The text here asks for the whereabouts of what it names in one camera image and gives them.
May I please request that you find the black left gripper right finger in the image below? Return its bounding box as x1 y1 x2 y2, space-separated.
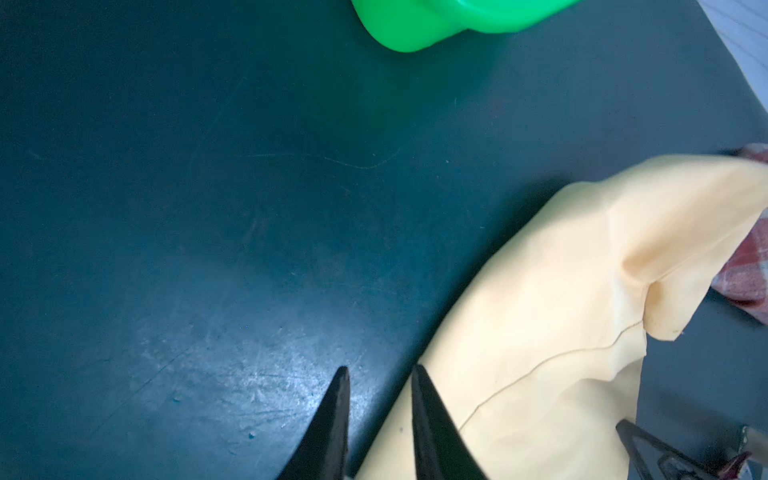
411 364 486 480

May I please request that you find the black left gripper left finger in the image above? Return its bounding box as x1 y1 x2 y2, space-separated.
277 366 350 480

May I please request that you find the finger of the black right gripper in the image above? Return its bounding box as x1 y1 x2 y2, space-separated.
616 420 718 480

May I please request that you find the yellow tan skirt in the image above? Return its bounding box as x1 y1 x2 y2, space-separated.
355 153 768 480

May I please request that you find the red plaid skirt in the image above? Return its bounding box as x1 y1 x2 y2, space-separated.
711 142 768 325

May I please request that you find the purple snack packet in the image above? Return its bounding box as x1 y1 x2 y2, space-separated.
717 452 754 480

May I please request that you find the green plastic basket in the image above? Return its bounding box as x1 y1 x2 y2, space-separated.
352 0 577 53

